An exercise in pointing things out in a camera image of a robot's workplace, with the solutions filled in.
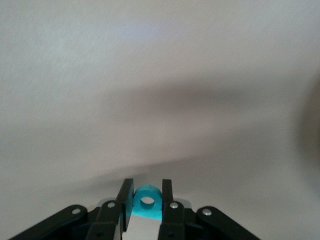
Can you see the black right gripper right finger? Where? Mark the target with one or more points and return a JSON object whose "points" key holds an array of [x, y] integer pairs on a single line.
{"points": [[170, 212]]}

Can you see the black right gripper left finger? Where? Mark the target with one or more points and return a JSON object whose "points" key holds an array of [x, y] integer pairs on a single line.
{"points": [[126, 200]]}

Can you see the teal letter p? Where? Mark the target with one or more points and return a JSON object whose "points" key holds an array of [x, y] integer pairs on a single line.
{"points": [[138, 210]]}

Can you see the beige brown plate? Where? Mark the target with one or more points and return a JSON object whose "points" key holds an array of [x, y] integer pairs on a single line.
{"points": [[125, 62]]}

